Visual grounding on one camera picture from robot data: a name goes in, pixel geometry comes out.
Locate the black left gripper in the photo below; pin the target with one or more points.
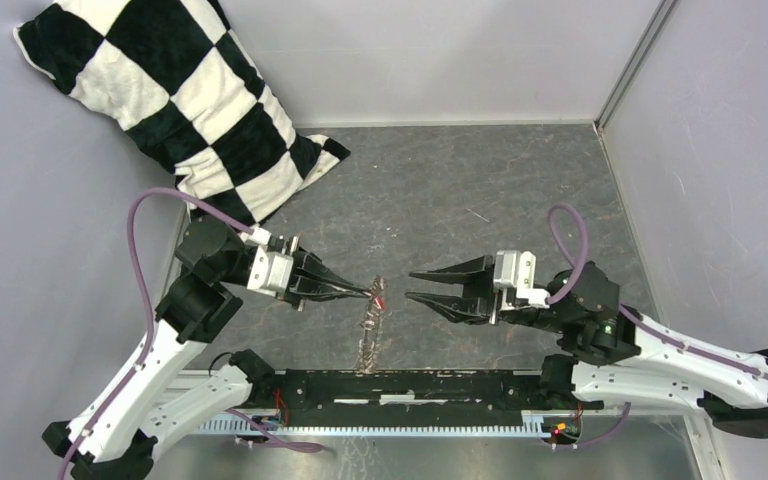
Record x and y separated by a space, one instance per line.
306 279

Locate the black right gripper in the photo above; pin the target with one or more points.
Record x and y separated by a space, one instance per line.
475 305

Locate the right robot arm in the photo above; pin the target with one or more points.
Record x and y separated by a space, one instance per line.
609 353

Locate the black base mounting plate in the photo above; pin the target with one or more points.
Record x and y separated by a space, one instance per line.
393 415

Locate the black white checkered pillow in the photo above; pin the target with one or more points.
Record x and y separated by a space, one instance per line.
177 80

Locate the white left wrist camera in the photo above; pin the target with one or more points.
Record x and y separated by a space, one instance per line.
272 265

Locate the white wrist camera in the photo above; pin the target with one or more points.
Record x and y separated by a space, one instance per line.
272 265
513 281

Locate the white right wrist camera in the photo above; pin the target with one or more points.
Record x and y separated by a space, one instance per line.
513 281

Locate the aluminium rail frame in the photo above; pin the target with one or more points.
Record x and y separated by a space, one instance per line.
559 389

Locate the white toothed cable duct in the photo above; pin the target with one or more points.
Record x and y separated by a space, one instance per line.
528 427

